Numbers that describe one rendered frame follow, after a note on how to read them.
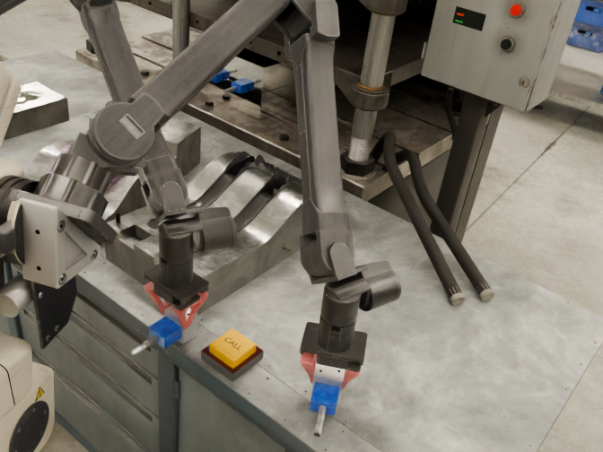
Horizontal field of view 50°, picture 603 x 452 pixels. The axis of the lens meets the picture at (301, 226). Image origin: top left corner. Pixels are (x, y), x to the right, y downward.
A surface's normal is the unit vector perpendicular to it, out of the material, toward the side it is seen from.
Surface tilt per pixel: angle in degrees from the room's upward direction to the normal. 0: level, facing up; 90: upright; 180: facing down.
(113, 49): 46
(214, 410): 90
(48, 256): 82
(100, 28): 51
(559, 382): 0
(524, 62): 90
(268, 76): 90
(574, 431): 0
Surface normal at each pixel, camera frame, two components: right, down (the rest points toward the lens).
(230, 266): 0.77, 0.42
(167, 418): -0.62, 0.37
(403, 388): 0.11, -0.83
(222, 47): 0.51, -0.11
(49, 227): -0.26, 0.39
